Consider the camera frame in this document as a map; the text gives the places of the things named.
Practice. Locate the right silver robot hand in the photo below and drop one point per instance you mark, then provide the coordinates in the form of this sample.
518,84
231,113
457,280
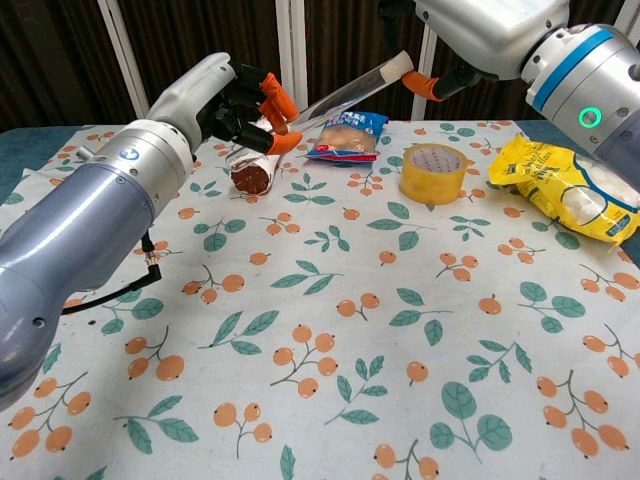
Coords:
490,35

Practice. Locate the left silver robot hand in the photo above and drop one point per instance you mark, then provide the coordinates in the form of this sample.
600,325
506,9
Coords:
195,95

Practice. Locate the small white stopper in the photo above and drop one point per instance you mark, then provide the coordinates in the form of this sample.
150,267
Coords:
397,67

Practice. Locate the clear glass test tube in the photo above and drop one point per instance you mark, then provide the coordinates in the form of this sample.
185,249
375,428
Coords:
340,100

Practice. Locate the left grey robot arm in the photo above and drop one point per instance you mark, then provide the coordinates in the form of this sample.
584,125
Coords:
80,235

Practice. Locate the clear packing tape roll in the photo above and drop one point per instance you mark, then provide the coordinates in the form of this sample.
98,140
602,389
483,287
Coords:
432,180

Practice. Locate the blue snack bag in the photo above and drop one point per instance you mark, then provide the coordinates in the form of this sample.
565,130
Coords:
347,137

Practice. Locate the yellow marshmallow bag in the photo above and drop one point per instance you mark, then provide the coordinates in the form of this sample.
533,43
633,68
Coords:
545,185

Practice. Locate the floral printed tablecloth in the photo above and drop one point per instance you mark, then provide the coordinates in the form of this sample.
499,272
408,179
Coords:
350,325

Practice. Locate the white screen frame post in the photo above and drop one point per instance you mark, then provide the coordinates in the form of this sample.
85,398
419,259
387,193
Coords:
627,12
122,55
292,30
425,105

